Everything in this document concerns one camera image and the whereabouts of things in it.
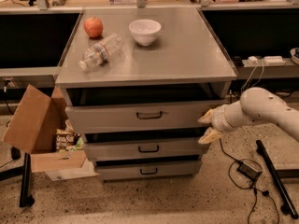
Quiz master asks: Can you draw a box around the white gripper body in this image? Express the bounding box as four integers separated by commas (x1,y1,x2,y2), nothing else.
211,105,237,133

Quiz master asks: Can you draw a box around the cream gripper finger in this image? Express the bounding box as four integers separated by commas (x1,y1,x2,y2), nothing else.
198,127,222,145
197,109,214,124

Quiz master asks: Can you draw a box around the grey top drawer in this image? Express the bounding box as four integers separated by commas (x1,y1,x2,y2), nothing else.
66,84,224,134

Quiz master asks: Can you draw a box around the grey drawer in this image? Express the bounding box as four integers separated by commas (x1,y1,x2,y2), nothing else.
66,84,224,134
94,155,202,181
84,128,210,161

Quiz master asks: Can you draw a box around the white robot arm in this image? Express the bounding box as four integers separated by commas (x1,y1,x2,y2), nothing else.
198,87,299,145

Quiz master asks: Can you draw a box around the grey middle drawer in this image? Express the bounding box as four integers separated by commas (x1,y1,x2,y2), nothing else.
84,128,210,161

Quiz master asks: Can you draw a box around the grey bottom drawer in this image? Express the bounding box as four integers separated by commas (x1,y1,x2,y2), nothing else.
94,155,202,181

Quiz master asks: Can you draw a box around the white power strip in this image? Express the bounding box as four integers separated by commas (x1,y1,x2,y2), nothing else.
247,56,286,66

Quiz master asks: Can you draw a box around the grey metal cabinet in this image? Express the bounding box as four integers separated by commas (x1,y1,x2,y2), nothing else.
55,6,238,182

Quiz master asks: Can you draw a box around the white ceramic bowl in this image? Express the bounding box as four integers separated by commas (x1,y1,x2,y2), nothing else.
129,19,162,46

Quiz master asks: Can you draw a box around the black stand leg right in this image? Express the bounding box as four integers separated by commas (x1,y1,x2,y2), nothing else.
256,140,299,219

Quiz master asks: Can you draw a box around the black stand leg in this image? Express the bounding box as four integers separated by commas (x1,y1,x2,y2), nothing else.
256,140,299,219
0,153,35,207

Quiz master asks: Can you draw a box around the clear plastic water bottle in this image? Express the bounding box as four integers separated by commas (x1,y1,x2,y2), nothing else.
78,33,124,70

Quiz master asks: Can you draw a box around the sea salt snack bag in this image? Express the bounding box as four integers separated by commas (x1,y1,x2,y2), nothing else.
55,129,77,151

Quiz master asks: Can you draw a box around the red apple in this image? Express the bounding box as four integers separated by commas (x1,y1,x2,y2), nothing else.
83,17,104,38

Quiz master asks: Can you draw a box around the brown cardboard box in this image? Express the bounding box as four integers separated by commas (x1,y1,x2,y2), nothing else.
3,85,86,173

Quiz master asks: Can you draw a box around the black stand leg left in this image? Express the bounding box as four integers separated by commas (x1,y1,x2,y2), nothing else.
0,153,35,207

